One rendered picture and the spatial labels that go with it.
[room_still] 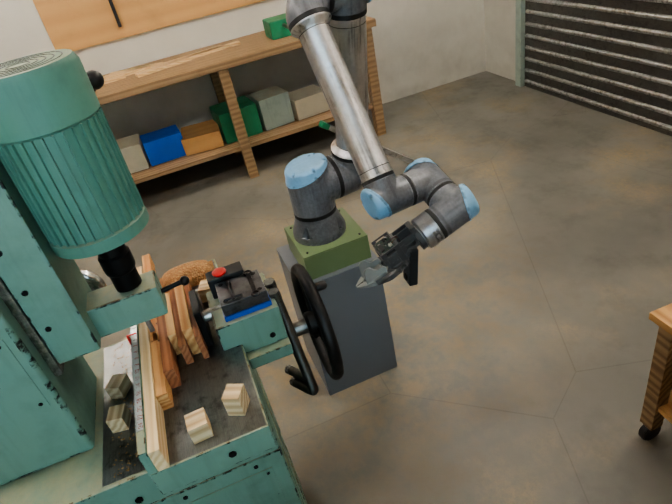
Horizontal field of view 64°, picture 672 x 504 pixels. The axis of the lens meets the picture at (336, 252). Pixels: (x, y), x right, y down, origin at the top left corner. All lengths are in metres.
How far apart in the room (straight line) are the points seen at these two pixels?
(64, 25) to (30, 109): 3.42
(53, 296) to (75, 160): 0.26
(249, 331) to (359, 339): 0.98
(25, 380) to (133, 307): 0.22
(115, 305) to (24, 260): 0.19
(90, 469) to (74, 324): 0.30
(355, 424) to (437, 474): 0.36
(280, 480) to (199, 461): 0.31
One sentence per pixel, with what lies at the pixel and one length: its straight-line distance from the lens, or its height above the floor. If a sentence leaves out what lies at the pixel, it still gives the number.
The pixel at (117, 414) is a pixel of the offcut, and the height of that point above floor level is 0.84.
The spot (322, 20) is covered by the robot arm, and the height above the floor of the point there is 1.37.
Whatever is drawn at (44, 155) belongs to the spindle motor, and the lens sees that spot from 0.94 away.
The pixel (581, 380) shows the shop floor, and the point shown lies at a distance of 2.22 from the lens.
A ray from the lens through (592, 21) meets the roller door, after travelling 4.24.
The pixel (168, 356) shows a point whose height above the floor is 0.95.
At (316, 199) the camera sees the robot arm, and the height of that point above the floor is 0.81.
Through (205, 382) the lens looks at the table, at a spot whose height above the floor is 0.90.
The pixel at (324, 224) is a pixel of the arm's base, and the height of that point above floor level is 0.71.
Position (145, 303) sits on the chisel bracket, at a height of 1.04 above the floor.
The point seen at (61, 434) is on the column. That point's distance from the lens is 1.22.
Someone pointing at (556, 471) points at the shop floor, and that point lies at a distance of 1.97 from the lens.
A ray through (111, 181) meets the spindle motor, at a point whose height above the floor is 1.31.
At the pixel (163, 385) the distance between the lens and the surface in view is 1.08.
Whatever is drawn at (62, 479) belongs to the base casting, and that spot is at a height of 0.80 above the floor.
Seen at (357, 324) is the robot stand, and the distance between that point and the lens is 2.02.
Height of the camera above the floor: 1.64
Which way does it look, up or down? 34 degrees down
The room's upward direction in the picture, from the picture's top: 13 degrees counter-clockwise
